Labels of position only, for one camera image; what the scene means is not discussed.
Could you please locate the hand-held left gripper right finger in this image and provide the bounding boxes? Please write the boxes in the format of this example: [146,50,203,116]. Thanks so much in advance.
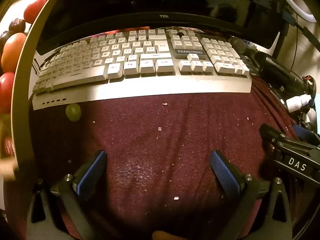
[209,150,293,240]

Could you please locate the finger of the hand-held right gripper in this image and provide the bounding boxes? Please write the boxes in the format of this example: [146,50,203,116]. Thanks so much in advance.
[260,124,320,155]
[294,124,320,145]

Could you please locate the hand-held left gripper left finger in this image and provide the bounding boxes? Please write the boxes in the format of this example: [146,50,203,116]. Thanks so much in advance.
[26,150,108,240]

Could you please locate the green grape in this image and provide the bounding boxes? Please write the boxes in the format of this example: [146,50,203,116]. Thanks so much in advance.
[65,104,82,122]

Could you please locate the cardboard box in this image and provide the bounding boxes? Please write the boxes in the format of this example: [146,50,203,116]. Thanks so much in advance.
[0,0,67,230]

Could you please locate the red tomato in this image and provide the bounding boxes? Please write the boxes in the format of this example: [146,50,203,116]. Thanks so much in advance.
[0,72,16,114]
[24,0,48,23]

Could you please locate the dark purple plum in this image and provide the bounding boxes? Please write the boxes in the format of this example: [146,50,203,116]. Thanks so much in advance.
[0,31,13,55]

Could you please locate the dried red date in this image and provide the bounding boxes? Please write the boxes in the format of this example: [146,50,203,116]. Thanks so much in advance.
[9,17,26,33]

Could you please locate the small white bottle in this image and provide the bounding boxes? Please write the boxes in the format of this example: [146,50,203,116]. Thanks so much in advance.
[286,94,316,113]

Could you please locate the dark red cloth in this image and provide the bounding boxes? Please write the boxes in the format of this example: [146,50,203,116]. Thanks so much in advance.
[29,76,308,240]

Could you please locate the white computer keyboard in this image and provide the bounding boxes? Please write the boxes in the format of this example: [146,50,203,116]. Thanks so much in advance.
[32,27,252,110]

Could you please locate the black microphone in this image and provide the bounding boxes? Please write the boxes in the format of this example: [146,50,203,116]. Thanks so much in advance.
[227,36,314,97]

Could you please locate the black computer monitor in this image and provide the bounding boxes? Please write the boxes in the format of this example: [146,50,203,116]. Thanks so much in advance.
[35,0,288,55]

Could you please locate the white ring light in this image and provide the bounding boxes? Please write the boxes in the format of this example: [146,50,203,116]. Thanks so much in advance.
[274,0,318,23]

